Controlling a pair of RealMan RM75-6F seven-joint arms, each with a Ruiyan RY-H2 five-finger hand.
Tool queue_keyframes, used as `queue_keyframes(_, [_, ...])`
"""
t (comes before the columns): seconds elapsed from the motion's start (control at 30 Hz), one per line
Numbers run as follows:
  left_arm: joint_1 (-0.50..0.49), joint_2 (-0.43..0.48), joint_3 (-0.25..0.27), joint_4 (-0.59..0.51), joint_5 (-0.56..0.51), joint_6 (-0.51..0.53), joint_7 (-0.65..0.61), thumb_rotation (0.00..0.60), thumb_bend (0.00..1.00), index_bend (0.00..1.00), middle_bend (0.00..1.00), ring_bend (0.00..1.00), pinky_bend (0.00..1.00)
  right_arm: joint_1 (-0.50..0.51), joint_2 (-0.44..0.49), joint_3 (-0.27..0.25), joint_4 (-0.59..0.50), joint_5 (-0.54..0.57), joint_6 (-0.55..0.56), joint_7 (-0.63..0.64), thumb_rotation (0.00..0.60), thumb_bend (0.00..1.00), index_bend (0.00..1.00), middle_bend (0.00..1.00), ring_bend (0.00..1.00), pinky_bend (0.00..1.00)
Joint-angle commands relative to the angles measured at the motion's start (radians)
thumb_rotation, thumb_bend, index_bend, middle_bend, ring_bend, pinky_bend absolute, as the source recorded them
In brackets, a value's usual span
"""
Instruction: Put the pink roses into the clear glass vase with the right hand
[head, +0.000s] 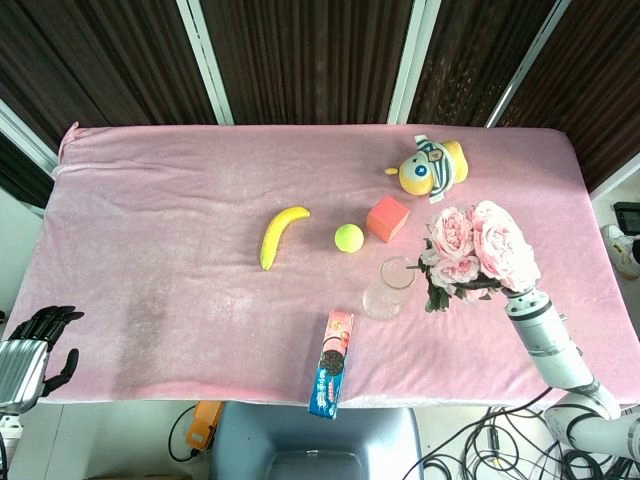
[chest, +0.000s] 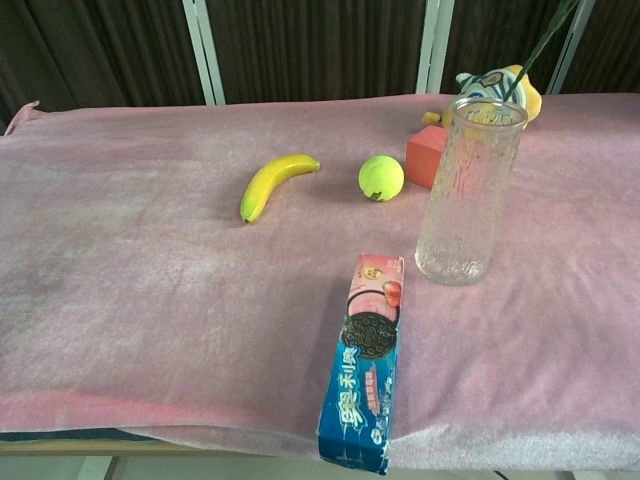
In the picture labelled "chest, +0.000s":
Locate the dark blue underlay mat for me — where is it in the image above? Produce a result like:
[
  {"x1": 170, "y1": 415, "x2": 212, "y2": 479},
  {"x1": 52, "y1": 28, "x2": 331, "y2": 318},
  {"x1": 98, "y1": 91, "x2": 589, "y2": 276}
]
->
[{"x1": 0, "y1": 428, "x2": 156, "y2": 444}]

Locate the yellow-green tennis ball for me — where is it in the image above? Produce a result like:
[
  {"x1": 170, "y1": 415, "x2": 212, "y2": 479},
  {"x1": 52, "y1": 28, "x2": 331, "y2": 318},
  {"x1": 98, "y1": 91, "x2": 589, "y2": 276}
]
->
[{"x1": 357, "y1": 155, "x2": 406, "y2": 203}]

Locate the red-orange cube block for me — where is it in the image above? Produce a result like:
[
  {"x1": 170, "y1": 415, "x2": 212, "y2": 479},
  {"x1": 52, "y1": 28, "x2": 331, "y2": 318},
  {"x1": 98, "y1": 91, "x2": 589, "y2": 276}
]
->
[{"x1": 405, "y1": 125, "x2": 449, "y2": 190}]

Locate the blue Oreo cookie box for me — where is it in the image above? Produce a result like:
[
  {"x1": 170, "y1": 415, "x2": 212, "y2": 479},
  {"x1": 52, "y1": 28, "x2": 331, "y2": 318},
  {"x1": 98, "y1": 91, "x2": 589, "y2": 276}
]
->
[{"x1": 316, "y1": 253, "x2": 406, "y2": 476}]

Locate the pink fleece table cloth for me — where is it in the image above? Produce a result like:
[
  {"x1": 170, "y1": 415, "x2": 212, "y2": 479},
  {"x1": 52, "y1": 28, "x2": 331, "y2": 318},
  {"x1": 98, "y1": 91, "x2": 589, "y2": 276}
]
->
[{"x1": 0, "y1": 91, "x2": 640, "y2": 474}]

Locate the yellow banana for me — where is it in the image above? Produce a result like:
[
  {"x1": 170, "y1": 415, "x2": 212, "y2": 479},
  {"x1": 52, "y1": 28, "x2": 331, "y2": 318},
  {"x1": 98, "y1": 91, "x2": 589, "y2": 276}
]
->
[{"x1": 239, "y1": 153, "x2": 322, "y2": 225}]

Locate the blue striped yellow plush toy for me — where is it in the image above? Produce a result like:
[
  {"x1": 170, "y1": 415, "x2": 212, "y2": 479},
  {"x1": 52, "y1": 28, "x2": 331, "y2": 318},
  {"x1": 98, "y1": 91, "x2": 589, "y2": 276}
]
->
[{"x1": 454, "y1": 64, "x2": 544, "y2": 125}]

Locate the dark brown curtain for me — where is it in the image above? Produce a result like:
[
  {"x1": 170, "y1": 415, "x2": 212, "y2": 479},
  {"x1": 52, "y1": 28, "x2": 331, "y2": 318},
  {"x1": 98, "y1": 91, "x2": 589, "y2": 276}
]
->
[{"x1": 0, "y1": 0, "x2": 640, "y2": 134}]

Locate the pink rose bouquet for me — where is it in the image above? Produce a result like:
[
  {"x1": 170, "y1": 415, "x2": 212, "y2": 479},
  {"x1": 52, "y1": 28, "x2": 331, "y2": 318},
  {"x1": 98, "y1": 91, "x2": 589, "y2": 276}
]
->
[{"x1": 517, "y1": 0, "x2": 580, "y2": 99}]

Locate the white metal frame post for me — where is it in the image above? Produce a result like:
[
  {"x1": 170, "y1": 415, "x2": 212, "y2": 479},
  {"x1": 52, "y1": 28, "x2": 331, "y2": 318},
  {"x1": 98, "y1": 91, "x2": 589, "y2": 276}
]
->
[
  {"x1": 181, "y1": 0, "x2": 227, "y2": 107},
  {"x1": 544, "y1": 0, "x2": 597, "y2": 96},
  {"x1": 414, "y1": 0, "x2": 457, "y2": 95}
]

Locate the tall textured clear glass vase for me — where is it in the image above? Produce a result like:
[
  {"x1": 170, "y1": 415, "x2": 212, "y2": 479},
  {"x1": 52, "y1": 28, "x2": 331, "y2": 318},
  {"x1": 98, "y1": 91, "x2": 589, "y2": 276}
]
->
[{"x1": 414, "y1": 96, "x2": 530, "y2": 287}]

